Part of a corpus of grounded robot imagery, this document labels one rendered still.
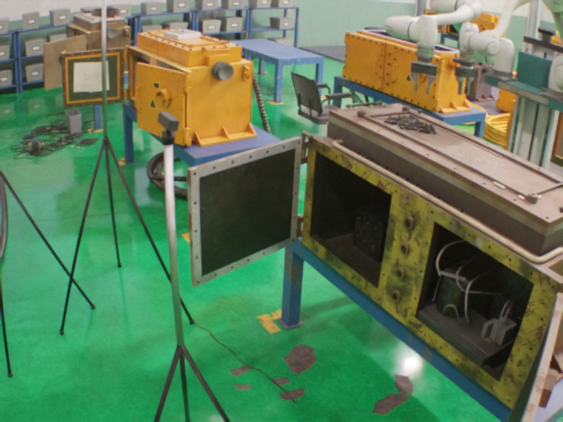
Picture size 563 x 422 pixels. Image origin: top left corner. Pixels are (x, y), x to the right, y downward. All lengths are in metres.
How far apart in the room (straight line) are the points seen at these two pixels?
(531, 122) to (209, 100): 2.38
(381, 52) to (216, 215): 4.04
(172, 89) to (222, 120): 0.51
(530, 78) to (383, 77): 2.83
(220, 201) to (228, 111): 2.04
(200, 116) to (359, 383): 2.35
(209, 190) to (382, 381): 1.42
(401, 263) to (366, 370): 0.98
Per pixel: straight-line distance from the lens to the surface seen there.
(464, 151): 2.36
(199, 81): 4.23
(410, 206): 2.21
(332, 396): 2.96
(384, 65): 6.18
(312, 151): 2.69
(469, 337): 2.24
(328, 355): 3.21
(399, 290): 2.37
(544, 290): 1.85
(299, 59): 7.95
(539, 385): 1.38
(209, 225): 2.45
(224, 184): 2.42
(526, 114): 3.85
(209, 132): 4.39
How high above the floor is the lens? 2.09
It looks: 26 degrees down
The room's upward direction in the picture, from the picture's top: 3 degrees clockwise
